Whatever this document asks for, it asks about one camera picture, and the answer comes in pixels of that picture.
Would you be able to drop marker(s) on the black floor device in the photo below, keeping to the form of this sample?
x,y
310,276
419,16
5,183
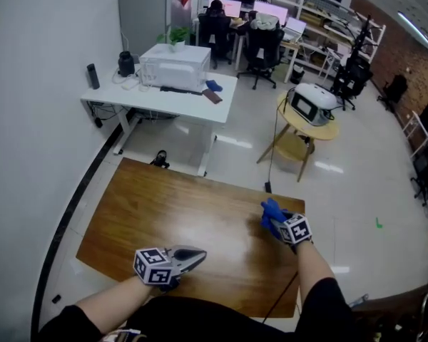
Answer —
x,y
160,159

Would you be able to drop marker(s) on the person's left forearm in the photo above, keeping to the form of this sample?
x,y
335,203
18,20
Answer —
x,y
114,298

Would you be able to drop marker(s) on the white appliance with screen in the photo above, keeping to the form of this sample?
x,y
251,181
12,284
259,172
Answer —
x,y
312,102

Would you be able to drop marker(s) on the blue cloth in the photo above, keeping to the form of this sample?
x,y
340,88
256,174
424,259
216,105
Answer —
x,y
214,85

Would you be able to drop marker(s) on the black power strip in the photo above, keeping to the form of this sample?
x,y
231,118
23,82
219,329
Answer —
x,y
180,89

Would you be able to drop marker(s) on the brown wallet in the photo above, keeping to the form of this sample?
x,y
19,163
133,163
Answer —
x,y
212,96

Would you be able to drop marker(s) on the black jar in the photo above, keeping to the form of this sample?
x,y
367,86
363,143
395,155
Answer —
x,y
126,64

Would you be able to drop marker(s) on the white desk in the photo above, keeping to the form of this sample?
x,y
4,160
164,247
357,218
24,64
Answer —
x,y
185,102

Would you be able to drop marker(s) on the white microwave oven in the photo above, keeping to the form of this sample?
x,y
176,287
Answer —
x,y
176,68

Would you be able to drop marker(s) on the black waste bin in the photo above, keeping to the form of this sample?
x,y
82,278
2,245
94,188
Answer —
x,y
297,74

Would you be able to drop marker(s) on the computer monitor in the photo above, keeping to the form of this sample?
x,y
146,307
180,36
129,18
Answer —
x,y
271,11
232,7

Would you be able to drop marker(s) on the round wooden side table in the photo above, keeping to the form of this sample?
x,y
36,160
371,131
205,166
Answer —
x,y
306,130

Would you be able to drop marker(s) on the ceiling light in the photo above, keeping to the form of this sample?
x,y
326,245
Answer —
x,y
413,27

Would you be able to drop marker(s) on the white shelving unit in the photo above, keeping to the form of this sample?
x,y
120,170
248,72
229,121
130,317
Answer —
x,y
321,16

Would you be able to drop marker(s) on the black office chair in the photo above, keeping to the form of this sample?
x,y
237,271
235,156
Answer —
x,y
215,34
264,48

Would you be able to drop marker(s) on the green potted plant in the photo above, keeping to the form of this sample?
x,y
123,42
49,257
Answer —
x,y
176,36

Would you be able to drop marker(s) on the person's black clothing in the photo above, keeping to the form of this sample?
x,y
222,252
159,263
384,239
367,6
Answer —
x,y
207,322

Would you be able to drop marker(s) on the brown wooden table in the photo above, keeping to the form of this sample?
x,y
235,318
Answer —
x,y
164,212

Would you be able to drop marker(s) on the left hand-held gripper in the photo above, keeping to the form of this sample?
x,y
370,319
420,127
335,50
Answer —
x,y
153,265

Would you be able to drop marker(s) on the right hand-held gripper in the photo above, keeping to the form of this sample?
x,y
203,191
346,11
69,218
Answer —
x,y
296,231

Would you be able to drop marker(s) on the grey cabinet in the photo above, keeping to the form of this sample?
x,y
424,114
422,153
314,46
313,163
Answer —
x,y
146,20

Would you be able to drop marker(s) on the white small rack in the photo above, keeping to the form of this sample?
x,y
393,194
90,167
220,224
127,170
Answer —
x,y
415,134

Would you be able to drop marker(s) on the person's right forearm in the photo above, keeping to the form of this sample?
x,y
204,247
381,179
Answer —
x,y
312,265

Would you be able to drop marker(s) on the black power adapter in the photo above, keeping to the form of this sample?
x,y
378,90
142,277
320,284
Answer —
x,y
268,186

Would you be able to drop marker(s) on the black equipment stand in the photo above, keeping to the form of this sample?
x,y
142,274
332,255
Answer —
x,y
355,66

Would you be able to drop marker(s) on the black bottle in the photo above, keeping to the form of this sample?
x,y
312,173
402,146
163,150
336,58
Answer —
x,y
93,77

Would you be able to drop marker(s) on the open laptop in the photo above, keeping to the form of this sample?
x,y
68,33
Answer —
x,y
294,27

